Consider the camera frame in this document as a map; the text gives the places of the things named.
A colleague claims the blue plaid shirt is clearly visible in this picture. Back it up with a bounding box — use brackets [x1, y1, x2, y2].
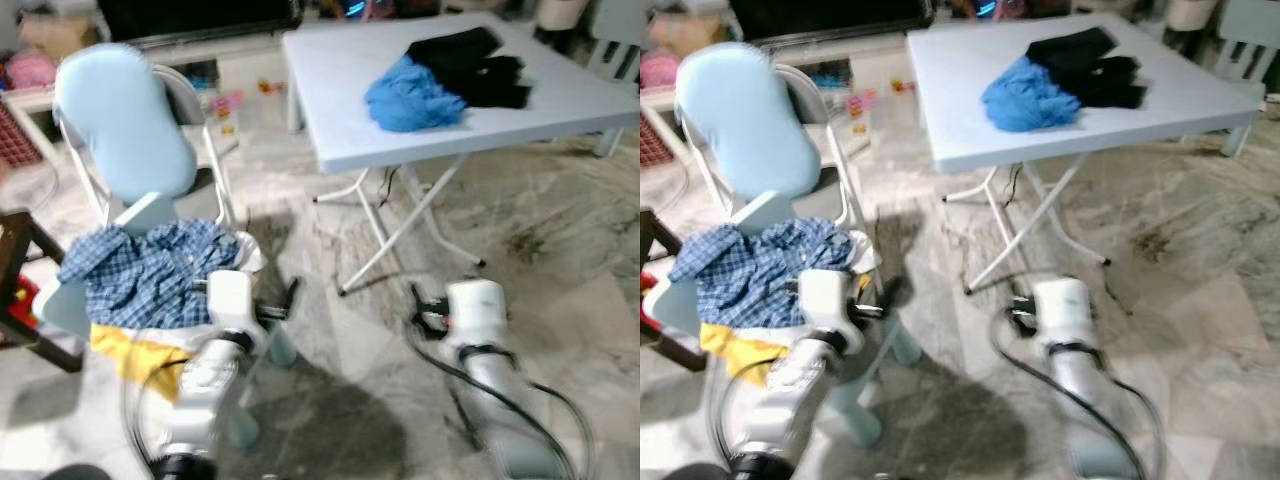
[668, 217, 863, 331]
[57, 217, 244, 332]

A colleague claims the blue towel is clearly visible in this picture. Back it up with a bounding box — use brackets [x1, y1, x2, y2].
[981, 54, 1084, 134]
[364, 54, 469, 134]

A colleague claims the yellow garment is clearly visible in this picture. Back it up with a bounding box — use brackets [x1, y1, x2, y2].
[698, 322, 791, 386]
[88, 322, 193, 403]

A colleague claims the white folding table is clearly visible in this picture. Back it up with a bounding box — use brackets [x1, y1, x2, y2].
[905, 12, 1263, 295]
[282, 12, 641, 297]

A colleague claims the white metal folding chair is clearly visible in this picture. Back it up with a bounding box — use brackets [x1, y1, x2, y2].
[52, 62, 243, 233]
[680, 62, 866, 236]

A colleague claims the pale blue cushion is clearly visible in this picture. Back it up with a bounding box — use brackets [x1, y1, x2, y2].
[52, 42, 199, 207]
[674, 42, 819, 201]

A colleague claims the brown wooden stool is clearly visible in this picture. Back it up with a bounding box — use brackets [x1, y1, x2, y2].
[0, 208, 88, 375]
[640, 208, 701, 373]

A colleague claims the black garment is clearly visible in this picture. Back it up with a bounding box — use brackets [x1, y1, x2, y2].
[404, 26, 534, 111]
[1024, 26, 1149, 111]

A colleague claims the red mesh basket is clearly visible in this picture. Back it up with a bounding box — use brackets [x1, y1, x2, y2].
[0, 100, 46, 171]
[640, 115, 673, 169]

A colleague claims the black television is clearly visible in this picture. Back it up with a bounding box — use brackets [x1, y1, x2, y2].
[728, 0, 936, 45]
[96, 0, 305, 47]

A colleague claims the pink bag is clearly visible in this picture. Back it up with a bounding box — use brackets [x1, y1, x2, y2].
[3, 48, 58, 93]
[640, 48, 681, 93]

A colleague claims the beige round bin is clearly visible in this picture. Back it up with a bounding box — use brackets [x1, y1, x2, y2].
[533, 0, 593, 31]
[1165, 0, 1223, 31]

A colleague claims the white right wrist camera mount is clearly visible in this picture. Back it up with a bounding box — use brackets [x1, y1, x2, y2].
[445, 279, 510, 351]
[1033, 277, 1096, 349]

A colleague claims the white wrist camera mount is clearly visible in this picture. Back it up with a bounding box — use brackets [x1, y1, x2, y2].
[445, 279, 510, 351]
[1033, 277, 1096, 349]
[797, 268, 853, 336]
[205, 270, 259, 339]

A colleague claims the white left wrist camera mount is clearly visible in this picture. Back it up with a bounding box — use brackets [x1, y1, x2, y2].
[797, 268, 853, 336]
[205, 270, 259, 339]

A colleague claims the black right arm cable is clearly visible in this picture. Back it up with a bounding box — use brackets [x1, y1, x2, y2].
[405, 300, 596, 480]
[990, 300, 1166, 480]

